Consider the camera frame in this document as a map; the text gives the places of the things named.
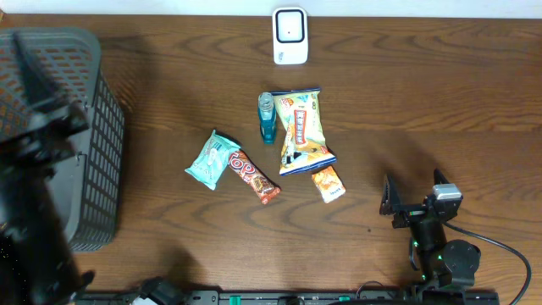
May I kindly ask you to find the yellow chip bag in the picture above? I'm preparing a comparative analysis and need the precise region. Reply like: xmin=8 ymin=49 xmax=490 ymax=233
xmin=271 ymin=87 xmax=336 ymax=176

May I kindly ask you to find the small orange snack packet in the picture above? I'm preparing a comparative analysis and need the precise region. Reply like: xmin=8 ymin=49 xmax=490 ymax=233
xmin=312 ymin=166 xmax=346 ymax=203

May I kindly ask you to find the mint green wipes pack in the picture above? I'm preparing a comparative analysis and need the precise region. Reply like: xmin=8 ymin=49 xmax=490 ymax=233
xmin=185 ymin=130 xmax=241 ymax=191

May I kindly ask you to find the black cable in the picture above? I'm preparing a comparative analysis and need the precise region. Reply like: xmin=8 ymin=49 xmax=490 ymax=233
xmin=442 ymin=220 xmax=533 ymax=305

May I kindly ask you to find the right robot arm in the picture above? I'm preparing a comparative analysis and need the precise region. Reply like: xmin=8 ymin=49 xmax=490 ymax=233
xmin=379 ymin=169 xmax=481 ymax=290

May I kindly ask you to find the blue mouthwash bottle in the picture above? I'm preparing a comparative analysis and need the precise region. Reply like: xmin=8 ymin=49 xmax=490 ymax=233
xmin=257 ymin=92 xmax=277 ymax=144

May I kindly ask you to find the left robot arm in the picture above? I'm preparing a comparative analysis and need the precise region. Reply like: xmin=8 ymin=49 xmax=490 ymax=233
xmin=1 ymin=32 xmax=95 ymax=304

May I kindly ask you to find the red Top chocolate bar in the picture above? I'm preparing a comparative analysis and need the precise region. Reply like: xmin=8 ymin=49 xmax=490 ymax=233
xmin=229 ymin=150 xmax=281 ymax=204

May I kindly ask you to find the grey plastic mesh basket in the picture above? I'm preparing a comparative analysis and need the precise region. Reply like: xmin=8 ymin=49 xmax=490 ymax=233
xmin=1 ymin=27 xmax=125 ymax=252

